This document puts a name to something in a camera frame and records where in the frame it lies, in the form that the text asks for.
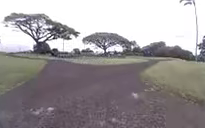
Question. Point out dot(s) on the green grass strip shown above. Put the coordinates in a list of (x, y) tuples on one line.
[(103, 60)]

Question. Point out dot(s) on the flat umbrella-shaped tree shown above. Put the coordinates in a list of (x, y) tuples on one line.
[(105, 40)]

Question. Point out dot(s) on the dark gravel path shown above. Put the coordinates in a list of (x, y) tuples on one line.
[(90, 93)]

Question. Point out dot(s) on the thin pole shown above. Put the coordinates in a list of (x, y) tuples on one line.
[(63, 45)]

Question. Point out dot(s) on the dark hedge of bushes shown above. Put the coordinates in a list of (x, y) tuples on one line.
[(170, 51)]

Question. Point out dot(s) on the large wide-crowned tree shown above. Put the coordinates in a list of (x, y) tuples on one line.
[(40, 28)]

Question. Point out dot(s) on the green grass lawn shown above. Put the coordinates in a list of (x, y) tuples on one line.
[(10, 71)]

